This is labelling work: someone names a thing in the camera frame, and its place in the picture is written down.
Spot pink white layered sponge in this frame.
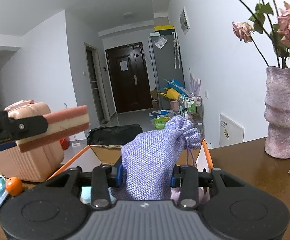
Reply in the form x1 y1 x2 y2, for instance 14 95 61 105
8 104 90 152

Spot orange red cardboard box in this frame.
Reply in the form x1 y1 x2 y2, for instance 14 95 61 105
51 140 214 177

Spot pink ribbed suitcase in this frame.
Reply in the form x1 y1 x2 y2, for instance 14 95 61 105
0 99 65 183

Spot orange mandarin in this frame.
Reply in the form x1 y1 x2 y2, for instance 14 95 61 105
6 177 23 197

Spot metal trolley with bottles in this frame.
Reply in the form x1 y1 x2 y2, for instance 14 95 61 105
178 94 205 139

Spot blue yellow clutter pile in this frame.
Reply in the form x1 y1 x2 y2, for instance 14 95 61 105
158 79 189 101

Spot dark brown door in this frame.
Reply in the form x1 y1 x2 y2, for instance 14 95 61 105
105 42 152 114

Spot grey refrigerator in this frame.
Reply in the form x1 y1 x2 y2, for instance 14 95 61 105
147 33 186 111

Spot purple textured vase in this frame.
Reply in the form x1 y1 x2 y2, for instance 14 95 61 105
264 67 290 159

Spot yellow box on fridge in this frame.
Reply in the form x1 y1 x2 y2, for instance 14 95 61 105
154 25 175 31

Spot dried pink roses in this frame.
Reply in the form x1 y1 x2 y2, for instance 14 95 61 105
232 0 290 69

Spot white board against wall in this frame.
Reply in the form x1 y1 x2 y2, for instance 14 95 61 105
219 114 244 147

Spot white wall panel box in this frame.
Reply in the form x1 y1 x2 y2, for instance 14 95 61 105
180 7 190 35

